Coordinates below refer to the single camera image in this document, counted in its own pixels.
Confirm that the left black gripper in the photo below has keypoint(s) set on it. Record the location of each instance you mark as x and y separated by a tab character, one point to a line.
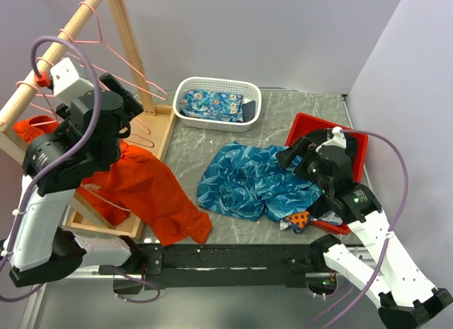
130	105

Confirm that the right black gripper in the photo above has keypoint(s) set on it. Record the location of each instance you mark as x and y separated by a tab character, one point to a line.
302	147

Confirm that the pink wire hanger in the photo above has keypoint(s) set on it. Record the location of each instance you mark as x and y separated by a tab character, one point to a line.
136	121
147	142
134	69

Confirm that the blue shark print shorts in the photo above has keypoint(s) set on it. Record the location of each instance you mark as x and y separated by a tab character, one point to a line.
247	182

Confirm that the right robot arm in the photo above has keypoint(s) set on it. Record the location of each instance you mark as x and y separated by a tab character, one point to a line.
403	295

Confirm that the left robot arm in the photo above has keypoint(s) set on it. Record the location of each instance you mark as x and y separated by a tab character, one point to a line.
55	164

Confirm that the orange shorts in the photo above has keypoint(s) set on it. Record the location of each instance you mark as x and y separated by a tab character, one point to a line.
141	184

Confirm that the red plastic bin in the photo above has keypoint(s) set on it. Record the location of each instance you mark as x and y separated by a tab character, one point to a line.
304	124

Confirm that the black garment in bin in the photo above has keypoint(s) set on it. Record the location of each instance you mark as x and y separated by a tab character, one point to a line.
319	136

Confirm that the wooden clothes rack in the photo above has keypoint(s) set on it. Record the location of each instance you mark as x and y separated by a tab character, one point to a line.
152	130

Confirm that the dark blue folded cloth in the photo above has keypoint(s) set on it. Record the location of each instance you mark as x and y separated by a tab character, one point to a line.
249	110

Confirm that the white plastic basket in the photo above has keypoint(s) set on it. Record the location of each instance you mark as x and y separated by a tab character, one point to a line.
248	90

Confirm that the blue floral cloth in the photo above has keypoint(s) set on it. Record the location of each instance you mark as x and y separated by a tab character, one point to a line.
212	105

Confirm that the pink wire hanger top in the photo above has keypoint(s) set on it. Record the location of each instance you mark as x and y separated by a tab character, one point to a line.
134	69

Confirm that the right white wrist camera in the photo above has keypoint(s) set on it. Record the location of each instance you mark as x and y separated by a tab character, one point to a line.
335	137

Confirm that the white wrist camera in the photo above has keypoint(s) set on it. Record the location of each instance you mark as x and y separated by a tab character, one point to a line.
65	80
335	137

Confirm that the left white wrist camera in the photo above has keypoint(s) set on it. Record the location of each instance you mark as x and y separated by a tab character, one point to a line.
65	80

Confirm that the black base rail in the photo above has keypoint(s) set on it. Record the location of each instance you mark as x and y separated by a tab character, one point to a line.
227	265

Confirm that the aluminium frame rail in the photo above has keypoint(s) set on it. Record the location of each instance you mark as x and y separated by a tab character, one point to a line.
34	302

